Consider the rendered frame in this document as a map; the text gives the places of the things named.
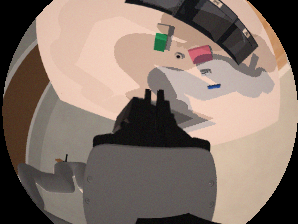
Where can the dark grey rack of bins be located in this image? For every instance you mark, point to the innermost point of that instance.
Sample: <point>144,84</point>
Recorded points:
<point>206,17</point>

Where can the flat red rectangular block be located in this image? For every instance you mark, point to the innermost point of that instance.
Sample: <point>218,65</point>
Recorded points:
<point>200,54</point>

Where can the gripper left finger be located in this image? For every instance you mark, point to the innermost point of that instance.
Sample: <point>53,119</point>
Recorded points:
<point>133,133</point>

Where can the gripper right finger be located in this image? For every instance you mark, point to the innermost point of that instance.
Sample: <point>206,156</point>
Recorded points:
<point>170,133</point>

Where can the green and white eraser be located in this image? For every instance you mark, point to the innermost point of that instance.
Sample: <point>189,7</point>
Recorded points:
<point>161,37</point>

